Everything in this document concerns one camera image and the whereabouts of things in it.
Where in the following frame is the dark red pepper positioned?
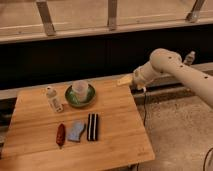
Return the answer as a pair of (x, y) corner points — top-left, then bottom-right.
(56, 124), (66, 147)

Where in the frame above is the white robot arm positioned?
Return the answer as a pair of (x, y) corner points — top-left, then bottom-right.
(117, 48), (213, 108)

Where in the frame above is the translucent plastic cup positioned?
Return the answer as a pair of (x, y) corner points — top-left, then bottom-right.
(72, 80), (89, 102)

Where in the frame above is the black white striped block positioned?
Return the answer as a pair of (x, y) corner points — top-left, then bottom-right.
(87, 114), (99, 141)

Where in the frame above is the clear plastic water bottle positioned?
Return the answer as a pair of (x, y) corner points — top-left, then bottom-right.
(183, 51), (195, 66)

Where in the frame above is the blue sponge cloth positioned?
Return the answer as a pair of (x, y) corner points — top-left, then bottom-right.
(67, 121), (85, 142)

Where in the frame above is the small white bottle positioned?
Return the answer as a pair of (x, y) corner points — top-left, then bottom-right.
(46, 86), (63, 113)

